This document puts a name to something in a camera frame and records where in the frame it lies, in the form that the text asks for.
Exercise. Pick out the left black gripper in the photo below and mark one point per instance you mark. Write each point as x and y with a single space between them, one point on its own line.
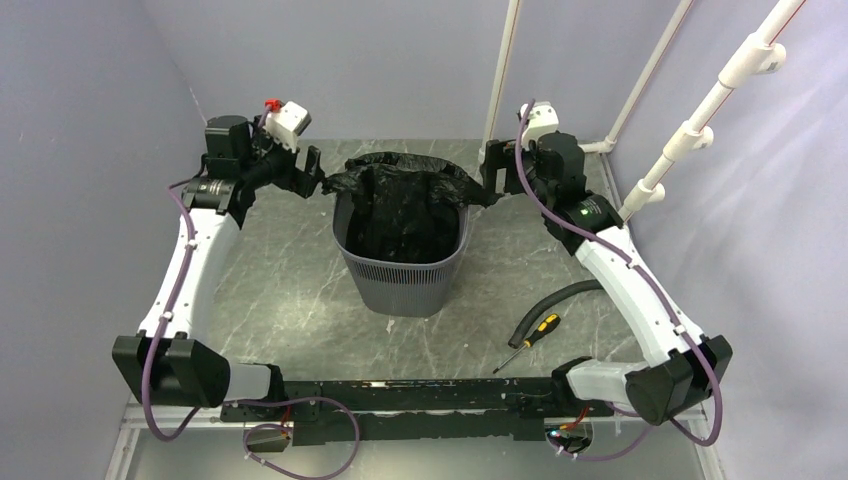
301 182

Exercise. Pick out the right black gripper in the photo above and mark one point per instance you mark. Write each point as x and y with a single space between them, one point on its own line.
499 155

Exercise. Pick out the black trash bag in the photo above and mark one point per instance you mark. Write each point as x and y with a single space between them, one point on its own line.
405 206

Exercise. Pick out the grey mesh trash bin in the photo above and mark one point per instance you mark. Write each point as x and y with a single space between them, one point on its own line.
398 289

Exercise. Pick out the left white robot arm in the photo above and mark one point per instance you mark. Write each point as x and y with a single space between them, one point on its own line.
167 362

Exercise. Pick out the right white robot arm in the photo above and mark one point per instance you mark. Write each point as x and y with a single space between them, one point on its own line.
680 366

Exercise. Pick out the yellow black screwdriver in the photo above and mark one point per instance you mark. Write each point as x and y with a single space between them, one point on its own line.
543 329

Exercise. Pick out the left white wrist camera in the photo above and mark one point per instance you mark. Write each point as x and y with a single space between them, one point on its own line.
285 122

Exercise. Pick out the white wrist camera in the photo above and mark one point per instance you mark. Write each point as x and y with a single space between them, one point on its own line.
537 120
285 122

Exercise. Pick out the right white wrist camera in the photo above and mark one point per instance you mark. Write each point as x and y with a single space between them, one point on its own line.
537 120

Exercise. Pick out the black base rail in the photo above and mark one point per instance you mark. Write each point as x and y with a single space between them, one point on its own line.
334 411

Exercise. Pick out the white PVC pipe frame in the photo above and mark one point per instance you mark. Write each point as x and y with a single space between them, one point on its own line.
625 74

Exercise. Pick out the aluminium extrusion rail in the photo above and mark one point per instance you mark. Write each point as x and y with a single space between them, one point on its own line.
168 419

